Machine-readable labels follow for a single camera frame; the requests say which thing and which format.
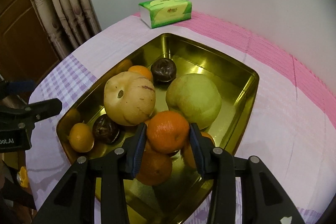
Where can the pink purple checked tablecloth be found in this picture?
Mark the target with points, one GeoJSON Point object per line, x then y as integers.
{"type": "Point", "coordinates": [292, 126]}

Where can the green tissue pack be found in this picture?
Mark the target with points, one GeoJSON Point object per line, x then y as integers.
{"type": "Point", "coordinates": [158, 13]}

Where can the dark passion fruit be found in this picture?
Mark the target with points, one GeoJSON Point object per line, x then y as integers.
{"type": "Point", "coordinates": [163, 70]}
{"type": "Point", "coordinates": [105, 130]}

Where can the pale yellow apple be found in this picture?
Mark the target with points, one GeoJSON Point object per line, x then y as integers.
{"type": "Point", "coordinates": [129, 98]}

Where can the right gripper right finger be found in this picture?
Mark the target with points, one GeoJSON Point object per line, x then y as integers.
{"type": "Point", "coordinates": [264, 200]}

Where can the orange mandarin top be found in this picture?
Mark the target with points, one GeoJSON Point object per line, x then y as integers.
{"type": "Point", "coordinates": [167, 131]}

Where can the orange mandarin front lone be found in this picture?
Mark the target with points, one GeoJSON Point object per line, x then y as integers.
{"type": "Point", "coordinates": [81, 138]}

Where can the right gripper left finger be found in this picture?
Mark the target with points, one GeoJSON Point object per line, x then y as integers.
{"type": "Point", "coordinates": [72, 199]}

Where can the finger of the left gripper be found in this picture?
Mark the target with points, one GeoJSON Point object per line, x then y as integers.
{"type": "Point", "coordinates": [17, 87]}
{"type": "Point", "coordinates": [40, 110]}

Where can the orange mandarin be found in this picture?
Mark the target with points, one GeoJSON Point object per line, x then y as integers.
{"type": "Point", "coordinates": [147, 146]}
{"type": "Point", "coordinates": [156, 168]}
{"type": "Point", "coordinates": [188, 156]}
{"type": "Point", "coordinates": [167, 131]}

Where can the large green pear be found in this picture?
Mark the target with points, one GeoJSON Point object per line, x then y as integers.
{"type": "Point", "coordinates": [195, 97]}

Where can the yellow-orange mandarin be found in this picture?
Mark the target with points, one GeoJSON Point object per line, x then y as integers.
{"type": "Point", "coordinates": [144, 71]}

